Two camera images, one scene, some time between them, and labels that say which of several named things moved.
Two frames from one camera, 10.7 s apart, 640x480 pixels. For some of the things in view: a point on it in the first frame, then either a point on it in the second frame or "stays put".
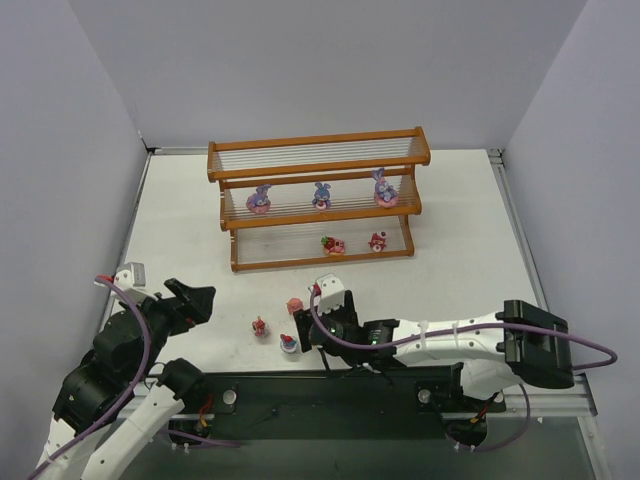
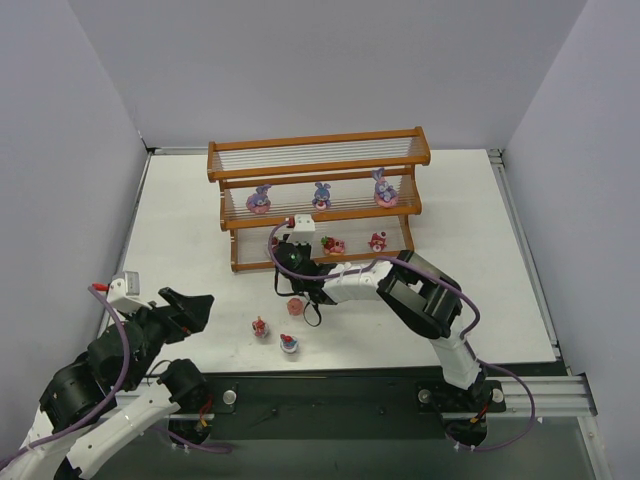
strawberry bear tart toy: (333, 246) stays put
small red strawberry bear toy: (260, 327) stays put
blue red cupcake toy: (287, 343) stays put
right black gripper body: (305, 330) -> (282, 245)
